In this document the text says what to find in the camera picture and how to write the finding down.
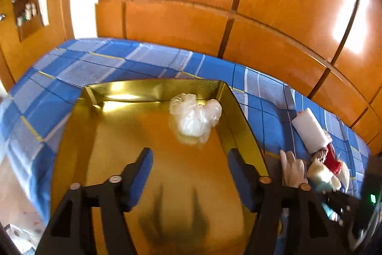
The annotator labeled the white sock with teal band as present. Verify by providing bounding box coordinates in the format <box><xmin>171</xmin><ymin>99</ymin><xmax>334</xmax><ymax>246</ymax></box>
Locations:
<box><xmin>279</xmin><ymin>150</ymin><xmax>308</xmax><ymax>188</ymax></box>

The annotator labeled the white foam sponge block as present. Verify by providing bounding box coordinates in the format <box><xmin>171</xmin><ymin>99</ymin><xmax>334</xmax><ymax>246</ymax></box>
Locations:
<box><xmin>291</xmin><ymin>107</ymin><xmax>332</xmax><ymax>155</ymax></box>

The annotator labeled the white plastic bag bundle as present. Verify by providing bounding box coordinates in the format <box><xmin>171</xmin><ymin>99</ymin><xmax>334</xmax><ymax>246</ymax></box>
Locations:
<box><xmin>169</xmin><ymin>93</ymin><xmax>222</xmax><ymax>145</ymax></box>

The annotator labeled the red santa sock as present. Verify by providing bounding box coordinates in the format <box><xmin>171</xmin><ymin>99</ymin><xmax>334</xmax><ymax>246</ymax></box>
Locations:
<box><xmin>324</xmin><ymin>143</ymin><xmax>342</xmax><ymax>175</ymax></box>

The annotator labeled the mauve hair scrunchie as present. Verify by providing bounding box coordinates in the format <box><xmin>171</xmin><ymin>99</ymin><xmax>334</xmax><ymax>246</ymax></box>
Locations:
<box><xmin>311</xmin><ymin>147</ymin><xmax>328</xmax><ymax>163</ymax></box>

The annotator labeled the gold rectangular tray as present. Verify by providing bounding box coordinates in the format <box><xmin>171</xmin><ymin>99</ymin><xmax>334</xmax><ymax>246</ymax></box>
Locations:
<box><xmin>51</xmin><ymin>79</ymin><xmax>267</xmax><ymax>254</ymax></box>

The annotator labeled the blue plaid bed sheet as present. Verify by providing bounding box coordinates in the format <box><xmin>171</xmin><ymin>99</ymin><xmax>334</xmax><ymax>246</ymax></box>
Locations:
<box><xmin>1</xmin><ymin>38</ymin><xmax>370</xmax><ymax>222</ymax></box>

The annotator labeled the wooden door with shelf niche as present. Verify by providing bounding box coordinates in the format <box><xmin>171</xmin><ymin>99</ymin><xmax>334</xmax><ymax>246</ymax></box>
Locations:
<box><xmin>1</xmin><ymin>0</ymin><xmax>74</xmax><ymax>91</ymax></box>

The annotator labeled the wooden wardrobe wall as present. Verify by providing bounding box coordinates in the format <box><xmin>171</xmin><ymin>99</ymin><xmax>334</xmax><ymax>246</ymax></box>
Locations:
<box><xmin>95</xmin><ymin>0</ymin><xmax>381</xmax><ymax>154</ymax></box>

